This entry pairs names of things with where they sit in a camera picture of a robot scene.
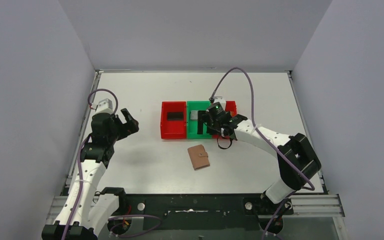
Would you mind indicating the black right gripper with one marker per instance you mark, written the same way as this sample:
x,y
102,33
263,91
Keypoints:
x,y
206,118

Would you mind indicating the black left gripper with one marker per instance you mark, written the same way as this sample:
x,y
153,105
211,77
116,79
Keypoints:
x,y
123,125

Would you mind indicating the green plastic bin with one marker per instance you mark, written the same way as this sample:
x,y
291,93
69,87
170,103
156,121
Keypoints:
x,y
192,122

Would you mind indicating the tan leather card holder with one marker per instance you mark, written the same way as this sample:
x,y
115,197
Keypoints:
x,y
198,156

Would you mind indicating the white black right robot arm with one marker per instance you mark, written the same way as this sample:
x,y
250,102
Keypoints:
x,y
296,158

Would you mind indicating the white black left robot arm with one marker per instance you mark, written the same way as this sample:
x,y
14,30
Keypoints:
x,y
79,219

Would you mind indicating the silver card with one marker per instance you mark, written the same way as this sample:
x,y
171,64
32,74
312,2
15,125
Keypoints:
x,y
194,115

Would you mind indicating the black card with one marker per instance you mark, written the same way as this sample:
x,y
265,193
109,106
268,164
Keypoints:
x,y
175,116

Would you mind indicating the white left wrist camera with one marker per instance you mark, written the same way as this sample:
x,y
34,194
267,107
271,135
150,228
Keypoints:
x,y
104,106

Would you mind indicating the aluminium table edge rail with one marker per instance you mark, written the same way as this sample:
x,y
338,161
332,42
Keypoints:
x,y
82,129

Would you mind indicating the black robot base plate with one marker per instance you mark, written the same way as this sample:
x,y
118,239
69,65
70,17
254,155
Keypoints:
x,y
247,211

